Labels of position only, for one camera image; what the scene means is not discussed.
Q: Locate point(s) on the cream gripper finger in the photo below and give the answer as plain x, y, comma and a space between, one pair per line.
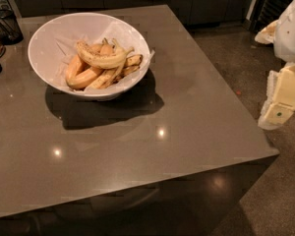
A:
266, 35
280, 98

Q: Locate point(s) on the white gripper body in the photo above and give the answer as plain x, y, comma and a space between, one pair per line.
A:
291, 33

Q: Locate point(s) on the spotted yellow banana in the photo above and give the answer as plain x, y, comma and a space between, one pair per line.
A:
104, 61

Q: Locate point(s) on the dark spotted banana right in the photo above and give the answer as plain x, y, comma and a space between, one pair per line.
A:
132, 64

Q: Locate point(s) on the white paper bowl liner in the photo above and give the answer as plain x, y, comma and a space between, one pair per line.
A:
93, 28

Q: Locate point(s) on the spotted banana lower middle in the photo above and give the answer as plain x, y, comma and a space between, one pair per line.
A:
105, 79

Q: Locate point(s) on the white bowl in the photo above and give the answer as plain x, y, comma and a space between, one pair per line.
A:
40, 44

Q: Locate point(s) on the orange banana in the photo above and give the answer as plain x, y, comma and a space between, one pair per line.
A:
79, 74

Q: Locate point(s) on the orange banana lower left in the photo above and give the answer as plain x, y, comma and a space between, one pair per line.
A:
79, 75

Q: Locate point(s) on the steel appliance with vents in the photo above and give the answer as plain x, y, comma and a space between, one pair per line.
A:
262, 12

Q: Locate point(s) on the black wire mesh basket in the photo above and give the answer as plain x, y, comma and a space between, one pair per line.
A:
10, 32

